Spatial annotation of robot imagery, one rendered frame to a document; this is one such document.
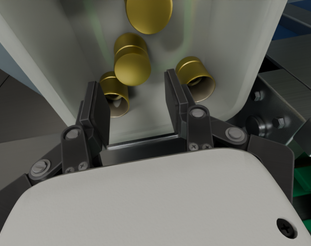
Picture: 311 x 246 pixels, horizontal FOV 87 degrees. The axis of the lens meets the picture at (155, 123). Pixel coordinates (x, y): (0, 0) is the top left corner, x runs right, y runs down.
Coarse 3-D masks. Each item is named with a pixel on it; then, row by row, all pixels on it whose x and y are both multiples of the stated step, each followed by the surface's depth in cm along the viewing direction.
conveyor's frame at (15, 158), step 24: (288, 24) 26; (288, 48) 19; (288, 72) 17; (0, 144) 27; (24, 144) 27; (48, 144) 26; (144, 144) 24; (168, 144) 24; (0, 168) 24; (24, 168) 24
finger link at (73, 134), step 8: (72, 128) 9; (80, 128) 9; (64, 136) 9; (72, 136) 9; (80, 136) 9; (64, 144) 8; (72, 144) 8; (80, 144) 8; (88, 144) 9; (64, 152) 8; (72, 152) 8; (80, 152) 8; (88, 152) 8; (64, 160) 8; (72, 160) 8; (80, 160) 8; (88, 160) 8; (96, 160) 10; (64, 168) 7; (72, 168) 7; (80, 168) 7; (88, 168) 7
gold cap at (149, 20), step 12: (132, 0) 11; (144, 0) 11; (156, 0) 11; (168, 0) 11; (132, 12) 12; (144, 12) 12; (156, 12) 12; (168, 12) 12; (132, 24) 12; (144, 24) 12; (156, 24) 12
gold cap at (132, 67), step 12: (120, 36) 16; (132, 36) 16; (120, 48) 15; (132, 48) 14; (144, 48) 16; (120, 60) 14; (132, 60) 14; (144, 60) 14; (120, 72) 15; (132, 72) 15; (144, 72) 15; (132, 84) 16
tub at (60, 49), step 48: (0, 0) 9; (48, 0) 13; (96, 0) 14; (192, 0) 15; (240, 0) 12; (48, 48) 12; (96, 48) 17; (192, 48) 19; (240, 48) 14; (48, 96) 12; (144, 96) 20; (240, 96) 16
